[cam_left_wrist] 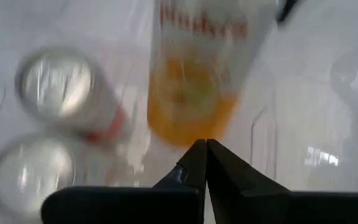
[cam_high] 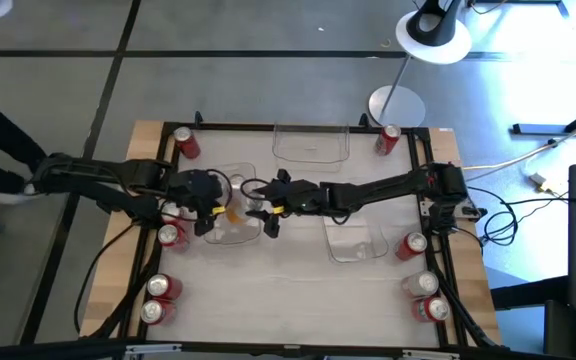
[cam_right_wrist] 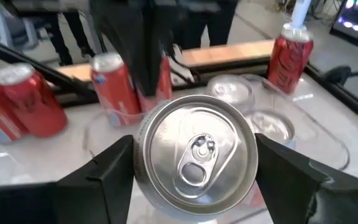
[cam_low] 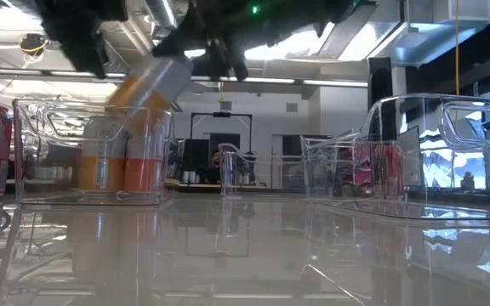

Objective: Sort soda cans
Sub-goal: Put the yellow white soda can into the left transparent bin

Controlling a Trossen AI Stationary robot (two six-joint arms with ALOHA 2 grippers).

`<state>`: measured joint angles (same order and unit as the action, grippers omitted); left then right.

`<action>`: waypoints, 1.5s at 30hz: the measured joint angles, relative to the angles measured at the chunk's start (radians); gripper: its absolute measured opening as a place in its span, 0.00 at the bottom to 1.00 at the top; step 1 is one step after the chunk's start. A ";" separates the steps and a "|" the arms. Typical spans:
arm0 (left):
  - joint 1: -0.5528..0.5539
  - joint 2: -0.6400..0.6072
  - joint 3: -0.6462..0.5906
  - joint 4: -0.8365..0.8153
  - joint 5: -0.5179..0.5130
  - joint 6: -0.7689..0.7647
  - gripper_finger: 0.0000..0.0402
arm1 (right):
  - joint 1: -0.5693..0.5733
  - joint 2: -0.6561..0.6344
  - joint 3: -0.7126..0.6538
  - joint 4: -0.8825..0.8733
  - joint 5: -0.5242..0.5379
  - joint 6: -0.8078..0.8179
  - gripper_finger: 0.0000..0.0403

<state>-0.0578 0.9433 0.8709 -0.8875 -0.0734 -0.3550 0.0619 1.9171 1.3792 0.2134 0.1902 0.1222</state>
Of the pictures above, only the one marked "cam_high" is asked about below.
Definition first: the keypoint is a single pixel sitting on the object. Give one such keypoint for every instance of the clear plastic bin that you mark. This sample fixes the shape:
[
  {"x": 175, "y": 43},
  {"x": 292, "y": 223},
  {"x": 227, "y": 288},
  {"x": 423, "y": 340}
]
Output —
[
  {"x": 240, "y": 235},
  {"x": 310, "y": 150},
  {"x": 358, "y": 245}
]

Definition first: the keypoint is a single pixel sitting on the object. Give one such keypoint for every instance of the black crossbeam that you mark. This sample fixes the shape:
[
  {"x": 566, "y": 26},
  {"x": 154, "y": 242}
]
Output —
[{"x": 43, "y": 350}]

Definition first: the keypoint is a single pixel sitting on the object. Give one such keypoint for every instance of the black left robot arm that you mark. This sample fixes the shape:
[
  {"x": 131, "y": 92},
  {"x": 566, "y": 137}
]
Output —
[{"x": 118, "y": 172}]

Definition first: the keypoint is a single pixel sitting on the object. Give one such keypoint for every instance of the black desk leg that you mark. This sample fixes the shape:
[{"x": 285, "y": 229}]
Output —
[{"x": 543, "y": 129}]

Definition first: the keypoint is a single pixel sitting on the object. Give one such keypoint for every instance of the black clamp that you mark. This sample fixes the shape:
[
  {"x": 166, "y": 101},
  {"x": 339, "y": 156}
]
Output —
[
  {"x": 364, "y": 121},
  {"x": 198, "y": 120}
]

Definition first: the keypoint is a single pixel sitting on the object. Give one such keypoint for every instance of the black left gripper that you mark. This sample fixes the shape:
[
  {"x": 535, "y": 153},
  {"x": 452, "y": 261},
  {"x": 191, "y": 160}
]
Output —
[{"x": 195, "y": 192}]

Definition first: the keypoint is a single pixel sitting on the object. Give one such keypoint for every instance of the white floor lamp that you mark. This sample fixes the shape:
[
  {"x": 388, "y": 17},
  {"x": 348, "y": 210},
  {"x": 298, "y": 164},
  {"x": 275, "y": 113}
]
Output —
[{"x": 396, "y": 106}]

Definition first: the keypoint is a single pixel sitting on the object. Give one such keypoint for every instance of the black stand leg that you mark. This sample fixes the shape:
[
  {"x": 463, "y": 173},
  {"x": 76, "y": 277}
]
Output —
[{"x": 528, "y": 292}]

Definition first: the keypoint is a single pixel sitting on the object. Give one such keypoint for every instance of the silver frame bracket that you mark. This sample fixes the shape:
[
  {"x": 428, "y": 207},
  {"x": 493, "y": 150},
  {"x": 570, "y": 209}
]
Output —
[
  {"x": 430, "y": 355},
  {"x": 153, "y": 349}
]

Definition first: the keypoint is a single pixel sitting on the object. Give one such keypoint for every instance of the power adapter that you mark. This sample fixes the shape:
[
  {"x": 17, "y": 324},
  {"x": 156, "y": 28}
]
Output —
[{"x": 538, "y": 179}]

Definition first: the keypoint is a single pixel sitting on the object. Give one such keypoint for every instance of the black aluminium table frame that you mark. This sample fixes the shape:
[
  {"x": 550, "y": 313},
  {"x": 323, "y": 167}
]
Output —
[{"x": 243, "y": 128}]

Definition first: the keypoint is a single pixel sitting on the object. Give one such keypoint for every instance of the red Coca-Cola can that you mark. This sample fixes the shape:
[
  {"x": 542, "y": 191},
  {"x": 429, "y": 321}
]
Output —
[
  {"x": 165, "y": 287},
  {"x": 385, "y": 142},
  {"x": 188, "y": 145},
  {"x": 410, "y": 246}
]

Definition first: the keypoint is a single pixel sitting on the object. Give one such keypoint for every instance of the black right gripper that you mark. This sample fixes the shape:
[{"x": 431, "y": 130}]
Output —
[{"x": 298, "y": 197}]

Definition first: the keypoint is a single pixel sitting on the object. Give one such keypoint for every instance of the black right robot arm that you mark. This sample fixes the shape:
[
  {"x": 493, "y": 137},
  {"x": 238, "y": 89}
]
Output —
[{"x": 383, "y": 187}]

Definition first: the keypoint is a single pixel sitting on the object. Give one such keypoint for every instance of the black box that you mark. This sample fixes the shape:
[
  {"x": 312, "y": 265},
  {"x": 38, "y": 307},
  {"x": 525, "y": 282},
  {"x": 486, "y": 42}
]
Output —
[{"x": 560, "y": 325}]

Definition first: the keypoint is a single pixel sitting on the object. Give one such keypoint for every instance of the red soda can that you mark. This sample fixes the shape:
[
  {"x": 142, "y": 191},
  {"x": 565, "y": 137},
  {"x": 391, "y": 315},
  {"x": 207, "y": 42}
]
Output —
[
  {"x": 170, "y": 236},
  {"x": 170, "y": 212},
  {"x": 158, "y": 312},
  {"x": 430, "y": 309}
]

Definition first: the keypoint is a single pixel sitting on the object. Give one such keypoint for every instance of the white and orange soda can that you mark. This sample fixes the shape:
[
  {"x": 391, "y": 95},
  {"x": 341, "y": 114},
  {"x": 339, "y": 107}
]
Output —
[
  {"x": 238, "y": 182},
  {"x": 234, "y": 216},
  {"x": 420, "y": 284}
]

